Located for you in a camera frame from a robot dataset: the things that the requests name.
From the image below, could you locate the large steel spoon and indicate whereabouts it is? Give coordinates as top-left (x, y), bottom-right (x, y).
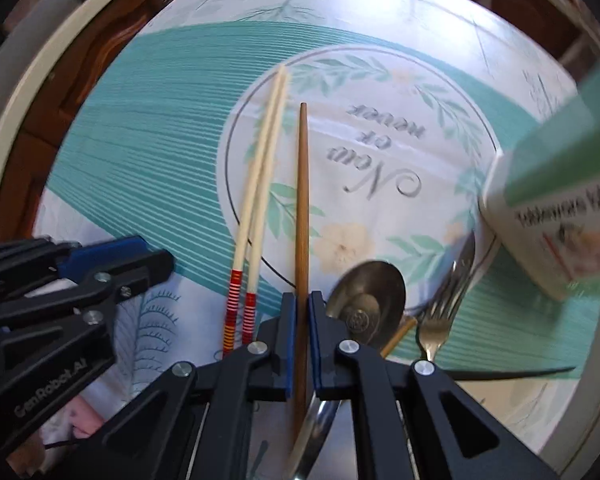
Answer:
top-left (285, 260), bottom-right (407, 480)

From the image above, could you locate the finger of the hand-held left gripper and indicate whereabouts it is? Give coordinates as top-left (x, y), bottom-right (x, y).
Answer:
top-left (0, 249), bottom-right (176, 333)
top-left (0, 235), bottom-right (152, 293)

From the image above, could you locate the steel fork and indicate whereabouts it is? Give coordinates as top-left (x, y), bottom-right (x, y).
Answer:
top-left (416, 232), bottom-right (477, 361)

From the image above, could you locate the leaf printed tablecloth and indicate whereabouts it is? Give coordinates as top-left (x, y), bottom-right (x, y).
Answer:
top-left (30, 0), bottom-right (600, 480)

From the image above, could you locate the green utensil holder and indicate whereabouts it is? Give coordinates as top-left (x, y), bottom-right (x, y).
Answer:
top-left (479, 57), bottom-right (600, 303)

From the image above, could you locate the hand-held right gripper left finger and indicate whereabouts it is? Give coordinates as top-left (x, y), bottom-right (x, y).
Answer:
top-left (75, 291), bottom-right (297, 480)

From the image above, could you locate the gold utensil handle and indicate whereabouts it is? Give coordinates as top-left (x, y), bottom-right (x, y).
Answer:
top-left (379, 316), bottom-right (418, 358)

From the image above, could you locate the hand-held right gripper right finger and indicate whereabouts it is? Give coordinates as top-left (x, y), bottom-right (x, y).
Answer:
top-left (307, 290), bottom-right (557, 480)

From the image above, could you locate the dark brown wooden chopstick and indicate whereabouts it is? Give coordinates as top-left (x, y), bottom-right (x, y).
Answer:
top-left (292, 102), bottom-right (312, 456)

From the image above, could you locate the black chopstick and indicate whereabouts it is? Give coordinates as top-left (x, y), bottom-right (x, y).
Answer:
top-left (450, 366), bottom-right (578, 381)

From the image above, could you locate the cream chopstick with red stripes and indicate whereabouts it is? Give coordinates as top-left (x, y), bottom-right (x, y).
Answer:
top-left (221, 64), bottom-right (287, 360)
top-left (240, 69), bottom-right (293, 348)

